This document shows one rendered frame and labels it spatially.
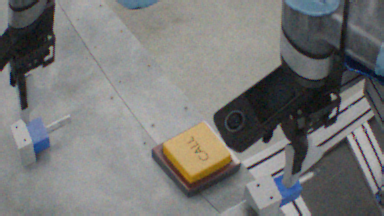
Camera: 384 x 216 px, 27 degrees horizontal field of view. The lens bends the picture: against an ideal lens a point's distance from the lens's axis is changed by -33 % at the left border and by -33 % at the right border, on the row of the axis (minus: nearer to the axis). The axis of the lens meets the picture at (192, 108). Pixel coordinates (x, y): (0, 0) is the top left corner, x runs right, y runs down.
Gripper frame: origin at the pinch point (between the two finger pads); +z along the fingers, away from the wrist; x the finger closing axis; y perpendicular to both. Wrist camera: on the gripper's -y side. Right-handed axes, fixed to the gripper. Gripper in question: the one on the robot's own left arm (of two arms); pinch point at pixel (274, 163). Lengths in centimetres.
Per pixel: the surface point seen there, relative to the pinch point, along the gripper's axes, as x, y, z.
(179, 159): 10.7, -6.7, 9.3
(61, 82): 31.4, -16.8, 13.3
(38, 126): 22.8, -24.9, 9.2
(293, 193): -1.9, 4.2, 8.7
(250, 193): 1.0, -1.7, 7.6
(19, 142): 20.7, -30.4, 7.9
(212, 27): 88, 43, 93
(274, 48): 77, 54, 93
